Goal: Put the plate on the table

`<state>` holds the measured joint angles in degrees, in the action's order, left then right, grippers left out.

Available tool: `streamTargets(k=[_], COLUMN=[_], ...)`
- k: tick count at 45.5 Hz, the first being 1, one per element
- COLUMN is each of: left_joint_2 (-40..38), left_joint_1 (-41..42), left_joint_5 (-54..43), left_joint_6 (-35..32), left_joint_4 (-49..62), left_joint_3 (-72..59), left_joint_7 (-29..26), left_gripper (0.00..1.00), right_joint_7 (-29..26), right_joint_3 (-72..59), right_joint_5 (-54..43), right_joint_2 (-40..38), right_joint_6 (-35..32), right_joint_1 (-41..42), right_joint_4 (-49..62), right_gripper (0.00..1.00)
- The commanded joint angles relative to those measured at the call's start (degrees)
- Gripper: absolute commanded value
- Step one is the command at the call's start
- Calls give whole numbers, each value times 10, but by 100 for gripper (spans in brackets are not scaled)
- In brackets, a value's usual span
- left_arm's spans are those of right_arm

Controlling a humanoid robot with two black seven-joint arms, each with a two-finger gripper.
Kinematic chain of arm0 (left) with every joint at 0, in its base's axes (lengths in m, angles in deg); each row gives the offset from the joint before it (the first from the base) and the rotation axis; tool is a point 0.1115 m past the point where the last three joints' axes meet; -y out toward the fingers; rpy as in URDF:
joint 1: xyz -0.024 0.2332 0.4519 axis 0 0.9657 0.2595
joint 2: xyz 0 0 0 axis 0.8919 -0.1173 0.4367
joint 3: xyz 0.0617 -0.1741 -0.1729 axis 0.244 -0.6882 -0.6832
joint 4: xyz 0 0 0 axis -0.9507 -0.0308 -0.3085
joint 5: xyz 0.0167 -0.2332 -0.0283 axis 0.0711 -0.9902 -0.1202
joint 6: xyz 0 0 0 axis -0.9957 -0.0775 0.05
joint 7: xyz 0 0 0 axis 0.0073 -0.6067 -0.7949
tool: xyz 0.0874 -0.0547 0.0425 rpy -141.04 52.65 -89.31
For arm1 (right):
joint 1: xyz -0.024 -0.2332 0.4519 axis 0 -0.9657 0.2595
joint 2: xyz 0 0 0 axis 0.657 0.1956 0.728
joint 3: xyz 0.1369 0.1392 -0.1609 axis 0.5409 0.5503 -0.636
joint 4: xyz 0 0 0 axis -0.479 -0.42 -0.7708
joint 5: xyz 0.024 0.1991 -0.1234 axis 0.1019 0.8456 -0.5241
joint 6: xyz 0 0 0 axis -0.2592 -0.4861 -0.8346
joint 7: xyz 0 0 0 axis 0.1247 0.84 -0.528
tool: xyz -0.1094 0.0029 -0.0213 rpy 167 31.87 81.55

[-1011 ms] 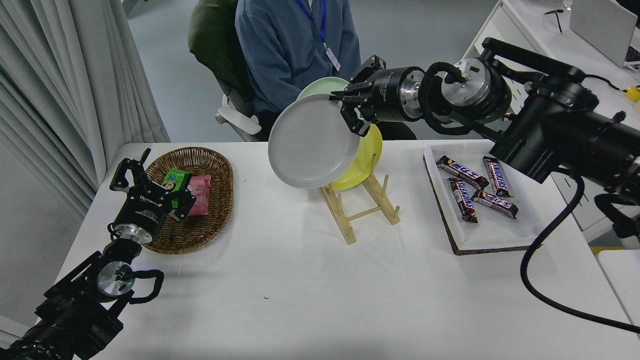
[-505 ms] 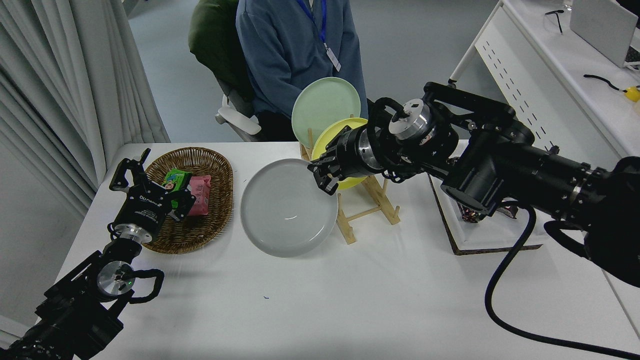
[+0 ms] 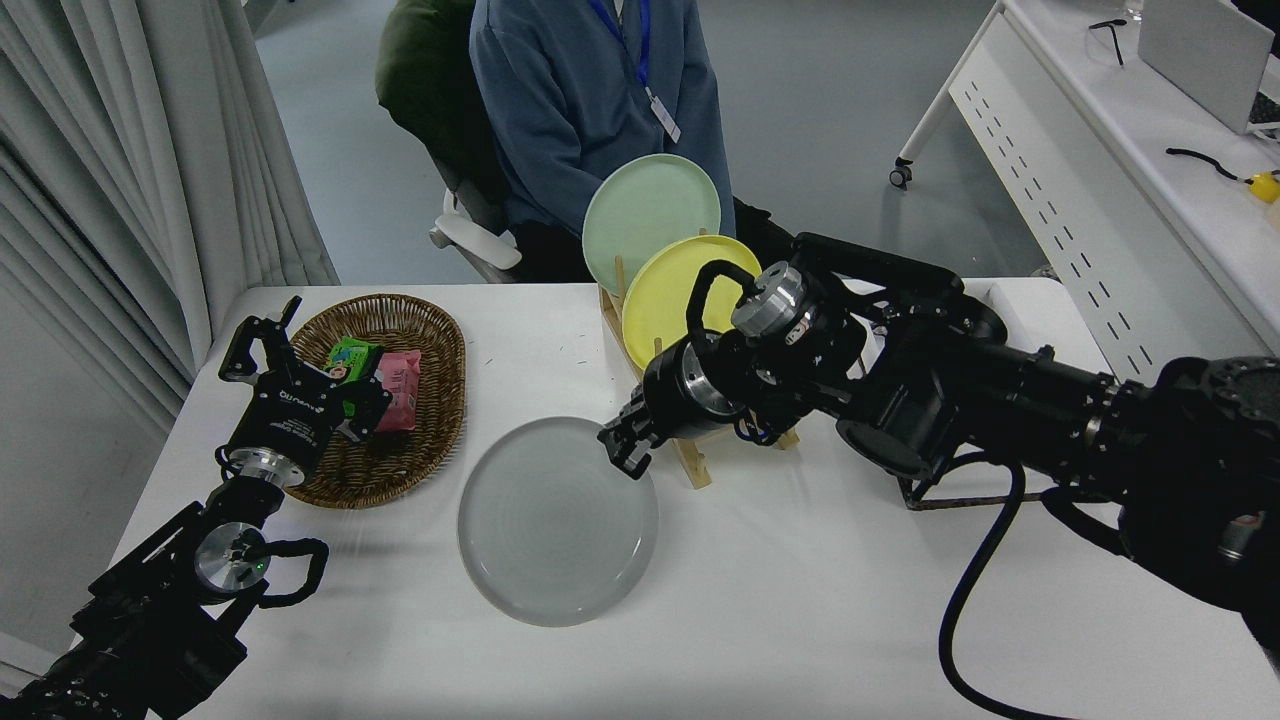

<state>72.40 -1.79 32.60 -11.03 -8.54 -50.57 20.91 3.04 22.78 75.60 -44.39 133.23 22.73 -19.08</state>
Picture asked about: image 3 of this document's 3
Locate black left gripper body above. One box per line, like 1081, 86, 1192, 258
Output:
230, 364, 348, 473

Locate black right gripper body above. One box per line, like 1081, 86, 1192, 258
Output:
638, 337, 738, 443

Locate gray plate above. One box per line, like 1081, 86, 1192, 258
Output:
458, 416, 661, 629

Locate wooden plate rack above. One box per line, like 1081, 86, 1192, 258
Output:
598, 255, 801, 491

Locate yellow plate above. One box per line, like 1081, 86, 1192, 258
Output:
621, 235, 763, 373

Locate pale green plate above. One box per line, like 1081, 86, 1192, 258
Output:
582, 153, 723, 296

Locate pink snack packet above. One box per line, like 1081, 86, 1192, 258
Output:
372, 349, 424, 434

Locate green snack packet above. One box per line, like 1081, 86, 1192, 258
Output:
326, 337, 387, 417

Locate brown wicker basket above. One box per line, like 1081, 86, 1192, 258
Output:
283, 293, 469, 510

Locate white office chair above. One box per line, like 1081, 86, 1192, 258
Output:
428, 150, 526, 286

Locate pale gray curtain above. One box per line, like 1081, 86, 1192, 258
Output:
0, 0, 341, 441

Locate person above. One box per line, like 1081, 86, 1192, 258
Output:
468, 0, 801, 284

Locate dark green jacket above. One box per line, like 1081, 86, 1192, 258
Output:
375, 0, 506, 206

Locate white tray with cork base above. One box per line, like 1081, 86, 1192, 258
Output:
848, 280, 1051, 511

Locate white perforated desk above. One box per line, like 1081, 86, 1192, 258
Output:
890, 0, 1280, 386

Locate black eyeglasses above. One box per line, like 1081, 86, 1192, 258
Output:
1088, 17, 1129, 68

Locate silver laptop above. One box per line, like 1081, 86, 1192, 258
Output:
1138, 0, 1280, 139

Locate blue lanyard with badge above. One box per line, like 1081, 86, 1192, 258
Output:
588, 0, 683, 144

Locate black cable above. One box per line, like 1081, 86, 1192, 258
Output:
1167, 147, 1256, 186

